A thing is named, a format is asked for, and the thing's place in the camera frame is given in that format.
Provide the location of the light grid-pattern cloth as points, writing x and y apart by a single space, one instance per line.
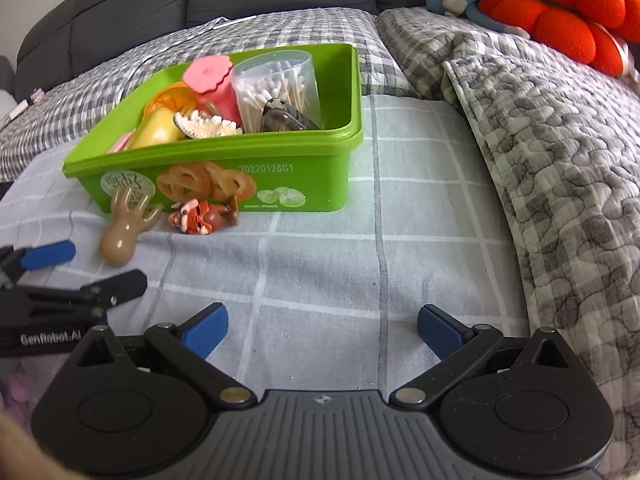
329 301

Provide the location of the brown hand-shaped toy left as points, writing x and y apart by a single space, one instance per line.
119 241

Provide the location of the grey patterned quilt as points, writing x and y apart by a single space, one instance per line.
561 143

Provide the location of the cotton swab clear container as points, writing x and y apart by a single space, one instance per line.
285 74

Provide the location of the yellow toy cup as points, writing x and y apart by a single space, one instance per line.
155 129

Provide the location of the white comb toy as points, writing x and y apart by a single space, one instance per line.
198 125

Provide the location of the green plastic cookie box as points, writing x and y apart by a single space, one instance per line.
265 171

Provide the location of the dark translucent hair claw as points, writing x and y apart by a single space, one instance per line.
278 115

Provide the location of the pink toy cup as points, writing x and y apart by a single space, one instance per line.
210 79

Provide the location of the red pumpkin cushion lower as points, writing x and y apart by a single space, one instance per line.
562 30

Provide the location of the orange toy bowl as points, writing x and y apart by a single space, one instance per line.
175 97

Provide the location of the grey checked sofa cover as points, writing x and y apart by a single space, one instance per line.
388 65

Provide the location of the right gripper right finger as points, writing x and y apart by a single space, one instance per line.
462 351

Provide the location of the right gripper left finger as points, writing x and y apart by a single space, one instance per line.
181 352

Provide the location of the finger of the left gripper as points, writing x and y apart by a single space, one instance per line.
15 262
100 287

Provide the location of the small orange animal figurine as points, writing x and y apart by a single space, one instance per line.
199 217

